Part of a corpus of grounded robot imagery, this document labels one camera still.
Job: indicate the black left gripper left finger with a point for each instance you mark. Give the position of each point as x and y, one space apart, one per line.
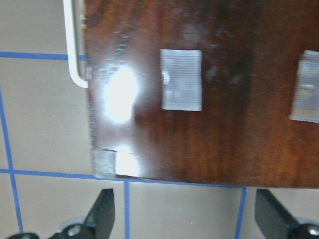
99 222

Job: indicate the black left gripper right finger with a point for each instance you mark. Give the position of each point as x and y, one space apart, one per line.
276 222

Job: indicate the white drawer handle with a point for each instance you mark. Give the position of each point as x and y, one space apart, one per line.
71 44

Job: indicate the dark wooden drawer cabinet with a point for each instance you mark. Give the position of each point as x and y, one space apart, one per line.
243 135

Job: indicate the brown paper table cover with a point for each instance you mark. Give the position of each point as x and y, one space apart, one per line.
46 172

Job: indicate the grey velcro patch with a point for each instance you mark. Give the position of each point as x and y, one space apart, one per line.
305 103
181 79

